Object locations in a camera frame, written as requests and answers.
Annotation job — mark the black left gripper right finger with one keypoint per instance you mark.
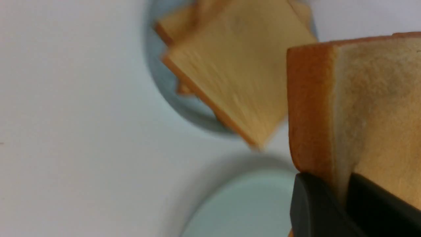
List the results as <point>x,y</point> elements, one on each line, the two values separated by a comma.
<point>379,213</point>

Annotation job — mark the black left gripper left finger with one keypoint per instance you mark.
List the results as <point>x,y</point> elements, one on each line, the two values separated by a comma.
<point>315,212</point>

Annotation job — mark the mint green plate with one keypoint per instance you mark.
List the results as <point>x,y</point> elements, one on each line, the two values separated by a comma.
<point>254,204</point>

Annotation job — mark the light blue plate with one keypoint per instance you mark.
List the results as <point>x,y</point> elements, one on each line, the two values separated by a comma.
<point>188,106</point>

